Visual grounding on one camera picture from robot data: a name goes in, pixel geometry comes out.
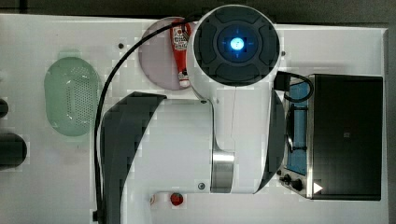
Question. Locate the red toy strawberry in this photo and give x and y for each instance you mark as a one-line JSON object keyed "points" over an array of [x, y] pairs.
{"points": [[176, 199]]}

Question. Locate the pink round plate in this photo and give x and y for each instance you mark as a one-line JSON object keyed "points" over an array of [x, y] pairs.
{"points": [[157, 61]]}

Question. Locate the silver black toaster oven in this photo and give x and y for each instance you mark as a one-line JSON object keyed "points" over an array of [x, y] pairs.
{"points": [[334, 138]]}

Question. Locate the red plush ketchup bottle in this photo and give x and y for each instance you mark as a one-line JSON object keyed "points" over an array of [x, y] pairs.
{"points": [[179, 37]]}

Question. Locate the black pot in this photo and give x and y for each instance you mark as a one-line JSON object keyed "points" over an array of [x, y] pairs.
{"points": [[13, 150]]}

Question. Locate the green perforated colander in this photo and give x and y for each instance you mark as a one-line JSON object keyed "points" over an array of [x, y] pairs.
{"points": [[71, 87]]}

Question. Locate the small black bowl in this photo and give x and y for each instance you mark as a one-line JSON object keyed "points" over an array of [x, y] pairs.
{"points": [[3, 108]]}

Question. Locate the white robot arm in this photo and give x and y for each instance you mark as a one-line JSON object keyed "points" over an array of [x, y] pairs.
{"points": [[229, 138]]}

